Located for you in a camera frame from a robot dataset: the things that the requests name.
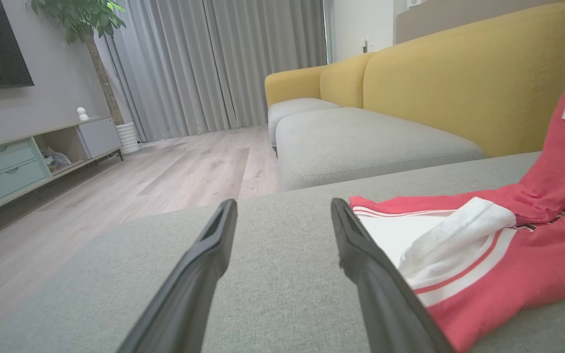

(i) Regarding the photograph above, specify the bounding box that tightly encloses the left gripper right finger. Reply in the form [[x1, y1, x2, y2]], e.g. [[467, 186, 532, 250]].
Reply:
[[331, 198, 456, 353]]

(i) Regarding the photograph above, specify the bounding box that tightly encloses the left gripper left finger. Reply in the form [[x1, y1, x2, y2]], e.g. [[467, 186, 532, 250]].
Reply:
[[116, 199, 238, 353]]

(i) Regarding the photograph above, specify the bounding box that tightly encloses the red jersey with white panel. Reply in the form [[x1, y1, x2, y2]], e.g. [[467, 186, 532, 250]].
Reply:
[[349, 54, 565, 353]]

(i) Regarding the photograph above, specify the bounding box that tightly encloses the large grey sofa seat cushion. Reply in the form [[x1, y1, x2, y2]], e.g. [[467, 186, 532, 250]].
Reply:
[[0, 151, 565, 353]]

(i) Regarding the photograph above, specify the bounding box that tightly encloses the medium grey sofa seat cushion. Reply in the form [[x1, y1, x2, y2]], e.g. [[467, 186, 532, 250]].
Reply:
[[276, 107, 487, 192]]

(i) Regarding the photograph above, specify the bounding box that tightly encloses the white ribbed plant pot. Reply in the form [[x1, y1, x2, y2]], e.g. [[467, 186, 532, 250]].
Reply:
[[115, 122, 141, 155]]

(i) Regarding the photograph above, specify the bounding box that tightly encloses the low television cabinet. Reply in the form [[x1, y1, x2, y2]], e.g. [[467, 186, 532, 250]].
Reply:
[[0, 116, 124, 224]]

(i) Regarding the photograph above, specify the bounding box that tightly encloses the grey bundle in cabinet shelf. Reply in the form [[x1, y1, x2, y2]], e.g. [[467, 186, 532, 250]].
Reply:
[[42, 147, 72, 172]]

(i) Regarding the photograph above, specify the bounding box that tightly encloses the pale green cabinet drawer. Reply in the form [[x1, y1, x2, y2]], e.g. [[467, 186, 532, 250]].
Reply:
[[0, 159, 46, 201], [0, 141, 36, 178]]

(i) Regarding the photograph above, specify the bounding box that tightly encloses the small grey sofa seat cushion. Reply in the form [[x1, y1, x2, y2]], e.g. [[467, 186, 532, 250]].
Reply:
[[267, 98, 342, 148]]

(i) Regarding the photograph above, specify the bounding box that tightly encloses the yellow sofa backrest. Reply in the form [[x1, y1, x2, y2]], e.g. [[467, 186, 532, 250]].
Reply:
[[264, 1, 565, 158]]

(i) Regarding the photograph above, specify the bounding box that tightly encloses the grey curtain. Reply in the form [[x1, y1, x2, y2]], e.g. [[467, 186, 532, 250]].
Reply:
[[94, 0, 237, 144], [203, 0, 328, 129]]

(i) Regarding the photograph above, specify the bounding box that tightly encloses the green indoor tree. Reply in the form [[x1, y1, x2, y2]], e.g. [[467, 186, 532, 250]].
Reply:
[[26, 0, 127, 126]]

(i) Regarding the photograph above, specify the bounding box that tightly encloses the taupe wall panel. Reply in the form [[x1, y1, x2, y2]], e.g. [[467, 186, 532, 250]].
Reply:
[[395, 0, 565, 46]]

